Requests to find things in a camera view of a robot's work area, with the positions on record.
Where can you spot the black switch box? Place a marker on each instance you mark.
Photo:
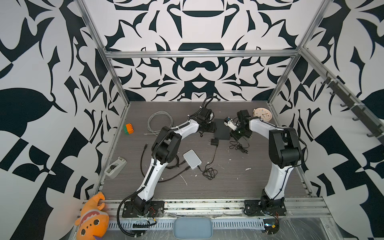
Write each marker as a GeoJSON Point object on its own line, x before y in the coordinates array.
{"type": "Point", "coordinates": [222, 131]}

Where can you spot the grey tape dispenser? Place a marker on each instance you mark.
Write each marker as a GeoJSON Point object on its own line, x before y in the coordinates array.
{"type": "Point", "coordinates": [113, 169]}

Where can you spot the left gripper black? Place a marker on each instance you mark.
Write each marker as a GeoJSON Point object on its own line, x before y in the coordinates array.
{"type": "Point", "coordinates": [214, 128]}

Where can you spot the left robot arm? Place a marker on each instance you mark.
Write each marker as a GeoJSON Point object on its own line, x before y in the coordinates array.
{"type": "Point", "coordinates": [165, 149]}

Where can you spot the orange plush fish toy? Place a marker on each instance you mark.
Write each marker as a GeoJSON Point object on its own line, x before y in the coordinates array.
{"type": "Point", "coordinates": [93, 222]}

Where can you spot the white network switch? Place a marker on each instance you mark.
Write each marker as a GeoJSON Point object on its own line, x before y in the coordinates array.
{"type": "Point", "coordinates": [192, 159]}

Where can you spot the grey blue cushion pad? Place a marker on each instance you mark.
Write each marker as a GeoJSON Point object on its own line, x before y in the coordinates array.
{"type": "Point", "coordinates": [193, 228]}

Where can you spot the orange green toy block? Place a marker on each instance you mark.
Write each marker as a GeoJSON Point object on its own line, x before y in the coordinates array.
{"type": "Point", "coordinates": [128, 129]}

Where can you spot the black wall hook rail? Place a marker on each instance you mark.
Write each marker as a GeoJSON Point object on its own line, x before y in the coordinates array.
{"type": "Point", "coordinates": [361, 111]}

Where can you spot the black power adapter with cable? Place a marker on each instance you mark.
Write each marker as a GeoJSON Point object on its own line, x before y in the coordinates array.
{"type": "Point", "coordinates": [208, 172]}

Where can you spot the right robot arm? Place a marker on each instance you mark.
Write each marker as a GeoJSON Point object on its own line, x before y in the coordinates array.
{"type": "Point", "coordinates": [285, 152]}

